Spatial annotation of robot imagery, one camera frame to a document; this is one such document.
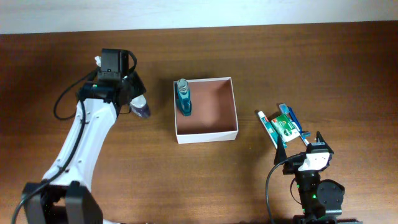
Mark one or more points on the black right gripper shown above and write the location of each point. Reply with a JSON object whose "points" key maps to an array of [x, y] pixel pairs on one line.
{"points": [[292, 165]]}

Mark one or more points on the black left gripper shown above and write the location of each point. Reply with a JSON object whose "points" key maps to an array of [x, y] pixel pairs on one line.
{"points": [[140, 86]]}

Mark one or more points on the green Dettol soap box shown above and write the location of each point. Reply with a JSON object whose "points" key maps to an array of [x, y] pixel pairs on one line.
{"points": [[285, 128]]}

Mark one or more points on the Colgate toothpaste tube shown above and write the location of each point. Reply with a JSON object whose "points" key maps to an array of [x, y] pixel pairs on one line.
{"points": [[269, 128]]}

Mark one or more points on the blue Listerine mouthwash bottle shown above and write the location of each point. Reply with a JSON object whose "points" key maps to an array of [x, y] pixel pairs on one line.
{"points": [[184, 97]]}

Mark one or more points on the white cardboard box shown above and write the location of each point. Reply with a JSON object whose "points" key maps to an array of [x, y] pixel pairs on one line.
{"points": [[214, 115]]}

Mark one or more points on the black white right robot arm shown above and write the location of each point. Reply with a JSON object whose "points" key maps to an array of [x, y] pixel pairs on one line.
{"points": [[321, 200]]}

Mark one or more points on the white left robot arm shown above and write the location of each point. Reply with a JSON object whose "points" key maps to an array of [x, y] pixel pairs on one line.
{"points": [[64, 193]]}

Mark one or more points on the blue razor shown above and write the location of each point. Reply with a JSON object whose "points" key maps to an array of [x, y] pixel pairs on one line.
{"points": [[295, 120]]}

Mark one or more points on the toothbrush with clear cap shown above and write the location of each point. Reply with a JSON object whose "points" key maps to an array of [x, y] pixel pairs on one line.
{"points": [[284, 110]]}

